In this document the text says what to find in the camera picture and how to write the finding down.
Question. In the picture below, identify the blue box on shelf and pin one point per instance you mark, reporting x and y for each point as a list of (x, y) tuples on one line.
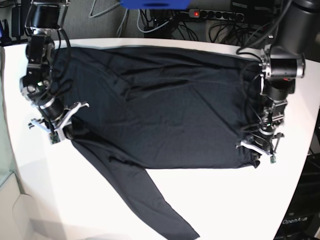
[(155, 4)]

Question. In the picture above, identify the dark navy long-sleeve shirt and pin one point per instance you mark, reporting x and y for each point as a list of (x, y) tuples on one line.
[(157, 108)]

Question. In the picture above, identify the black OpenArm computer case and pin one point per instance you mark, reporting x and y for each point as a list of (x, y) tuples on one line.
[(302, 218)]

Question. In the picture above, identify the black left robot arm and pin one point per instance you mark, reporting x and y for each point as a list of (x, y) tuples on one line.
[(267, 82)]

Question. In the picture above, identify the white power strip red switch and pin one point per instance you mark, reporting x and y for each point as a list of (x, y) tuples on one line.
[(216, 15)]

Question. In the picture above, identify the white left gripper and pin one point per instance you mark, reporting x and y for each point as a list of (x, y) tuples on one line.
[(262, 143)]

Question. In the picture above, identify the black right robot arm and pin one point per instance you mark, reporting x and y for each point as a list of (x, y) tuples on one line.
[(41, 84)]

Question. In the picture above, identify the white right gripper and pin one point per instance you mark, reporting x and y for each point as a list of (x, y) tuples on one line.
[(56, 120)]

